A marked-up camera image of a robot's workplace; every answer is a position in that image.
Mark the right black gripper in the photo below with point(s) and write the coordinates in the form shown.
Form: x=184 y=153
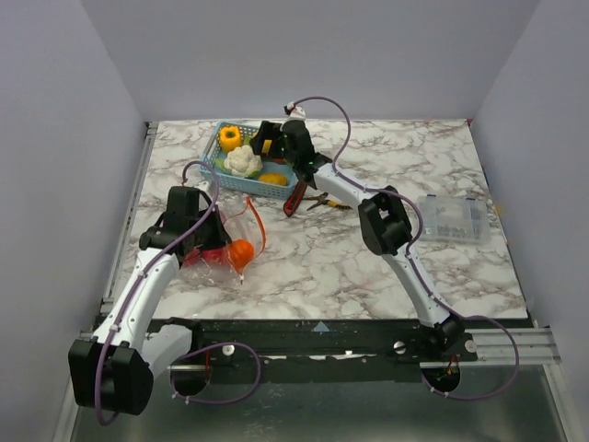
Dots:
x=274 y=144

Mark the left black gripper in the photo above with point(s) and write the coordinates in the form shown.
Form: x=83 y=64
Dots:
x=220 y=238

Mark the yellow lemon back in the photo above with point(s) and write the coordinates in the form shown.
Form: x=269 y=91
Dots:
x=266 y=147

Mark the orange pumpkin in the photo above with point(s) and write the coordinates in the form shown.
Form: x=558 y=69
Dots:
x=240 y=254

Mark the red bell pepper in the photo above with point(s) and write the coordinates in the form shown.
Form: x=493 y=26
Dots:
x=216 y=257

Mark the small orange fruit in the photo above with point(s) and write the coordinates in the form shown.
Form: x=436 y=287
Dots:
x=273 y=178

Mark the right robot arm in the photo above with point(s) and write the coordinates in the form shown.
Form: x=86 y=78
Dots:
x=384 y=222

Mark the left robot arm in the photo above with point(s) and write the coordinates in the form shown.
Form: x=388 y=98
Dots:
x=109 y=371

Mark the white cauliflower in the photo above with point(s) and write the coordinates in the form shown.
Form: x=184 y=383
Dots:
x=241 y=162

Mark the yellow bell pepper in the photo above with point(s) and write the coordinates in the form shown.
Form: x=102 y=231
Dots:
x=229 y=138

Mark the blue plastic basket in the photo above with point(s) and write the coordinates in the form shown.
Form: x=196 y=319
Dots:
x=214 y=157

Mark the clear plastic parts box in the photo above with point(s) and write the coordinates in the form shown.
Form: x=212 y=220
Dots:
x=463 y=220

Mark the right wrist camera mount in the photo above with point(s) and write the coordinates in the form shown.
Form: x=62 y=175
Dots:
x=294 y=112

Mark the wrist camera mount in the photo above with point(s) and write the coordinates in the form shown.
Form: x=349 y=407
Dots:
x=205 y=186
x=294 y=112

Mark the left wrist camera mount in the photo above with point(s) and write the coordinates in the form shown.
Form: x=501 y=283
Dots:
x=205 y=186

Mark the yellow handled pliers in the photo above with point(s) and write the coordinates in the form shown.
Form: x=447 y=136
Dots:
x=324 y=200

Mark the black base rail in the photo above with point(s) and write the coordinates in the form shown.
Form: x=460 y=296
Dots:
x=237 y=352

